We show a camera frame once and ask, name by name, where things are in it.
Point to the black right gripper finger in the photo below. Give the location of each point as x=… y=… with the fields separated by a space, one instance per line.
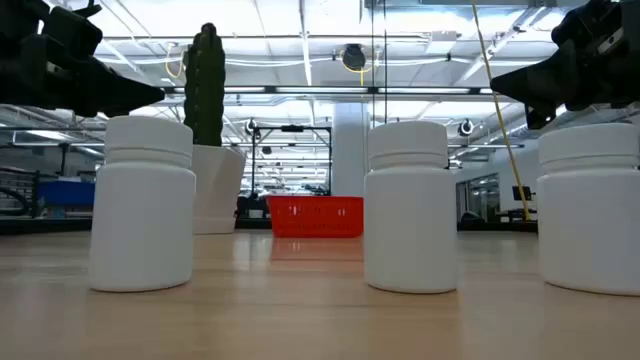
x=555 y=80
x=540 y=116

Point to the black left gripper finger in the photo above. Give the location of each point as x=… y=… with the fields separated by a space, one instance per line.
x=130 y=104
x=95 y=80

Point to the white pill bottle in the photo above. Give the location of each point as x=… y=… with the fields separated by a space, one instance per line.
x=410 y=215
x=590 y=215

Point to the white ball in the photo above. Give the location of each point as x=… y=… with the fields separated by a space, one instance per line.
x=142 y=215

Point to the red plastic basket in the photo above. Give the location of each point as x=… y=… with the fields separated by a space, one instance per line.
x=315 y=217

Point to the green cactus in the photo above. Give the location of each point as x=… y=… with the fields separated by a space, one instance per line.
x=205 y=90

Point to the small black monitor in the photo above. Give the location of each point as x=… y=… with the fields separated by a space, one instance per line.
x=522 y=193

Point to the blue plastic bin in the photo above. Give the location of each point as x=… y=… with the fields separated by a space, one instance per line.
x=65 y=194

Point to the white building column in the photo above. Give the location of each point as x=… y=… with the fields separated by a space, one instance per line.
x=350 y=150

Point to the black aluminium table frame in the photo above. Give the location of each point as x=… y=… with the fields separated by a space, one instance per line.
x=45 y=225

